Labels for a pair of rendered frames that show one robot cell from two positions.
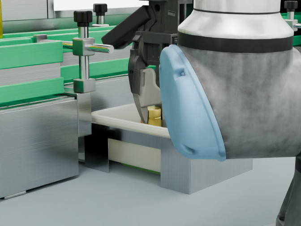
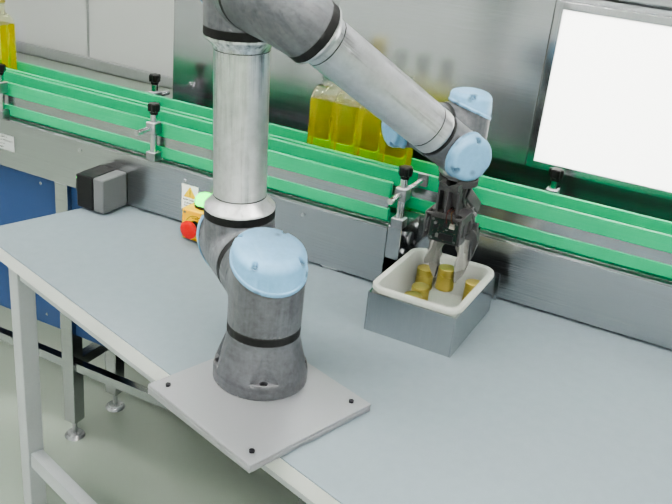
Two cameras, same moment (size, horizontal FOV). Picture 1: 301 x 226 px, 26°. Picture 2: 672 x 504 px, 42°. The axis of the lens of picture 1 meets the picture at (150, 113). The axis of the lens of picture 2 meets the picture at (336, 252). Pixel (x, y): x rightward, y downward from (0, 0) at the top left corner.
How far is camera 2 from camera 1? 1.55 m
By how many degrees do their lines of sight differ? 71
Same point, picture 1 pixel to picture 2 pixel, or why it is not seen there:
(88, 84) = (394, 222)
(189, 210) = (328, 328)
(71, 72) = not seen: hidden behind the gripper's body
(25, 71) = (358, 193)
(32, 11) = (507, 154)
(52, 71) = (380, 201)
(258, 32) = (207, 207)
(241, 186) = (395, 350)
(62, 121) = (371, 238)
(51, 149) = (359, 253)
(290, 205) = not seen: hidden behind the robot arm
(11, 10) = not seen: hidden behind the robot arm
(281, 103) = (211, 252)
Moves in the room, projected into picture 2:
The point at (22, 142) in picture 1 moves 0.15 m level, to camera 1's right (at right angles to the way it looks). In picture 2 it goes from (337, 236) to (355, 269)
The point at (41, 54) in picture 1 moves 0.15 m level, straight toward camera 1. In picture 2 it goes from (371, 186) to (300, 190)
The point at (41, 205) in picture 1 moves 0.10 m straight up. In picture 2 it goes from (315, 278) to (319, 233)
